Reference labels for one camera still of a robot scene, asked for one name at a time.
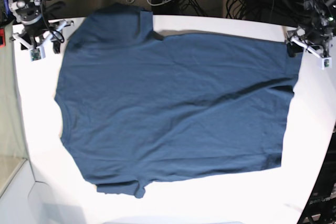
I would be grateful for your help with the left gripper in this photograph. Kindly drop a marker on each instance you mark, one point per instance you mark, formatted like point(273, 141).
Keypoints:
point(316, 33)

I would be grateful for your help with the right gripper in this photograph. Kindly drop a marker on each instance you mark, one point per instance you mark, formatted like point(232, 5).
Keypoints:
point(30, 14)

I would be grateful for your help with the dark blue t-shirt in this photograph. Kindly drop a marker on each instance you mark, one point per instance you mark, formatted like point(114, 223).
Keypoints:
point(139, 108)

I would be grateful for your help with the red black device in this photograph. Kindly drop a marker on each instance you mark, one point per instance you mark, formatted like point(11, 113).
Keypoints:
point(2, 38)

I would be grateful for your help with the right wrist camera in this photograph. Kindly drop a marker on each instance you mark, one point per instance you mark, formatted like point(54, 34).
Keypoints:
point(37, 53)

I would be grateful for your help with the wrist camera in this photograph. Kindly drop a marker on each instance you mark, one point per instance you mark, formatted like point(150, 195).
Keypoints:
point(37, 53)
point(325, 63)

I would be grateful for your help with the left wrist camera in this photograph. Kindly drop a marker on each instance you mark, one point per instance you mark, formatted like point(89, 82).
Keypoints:
point(325, 63)

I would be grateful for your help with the blue handled tool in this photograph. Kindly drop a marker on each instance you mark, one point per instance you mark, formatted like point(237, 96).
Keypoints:
point(6, 6)

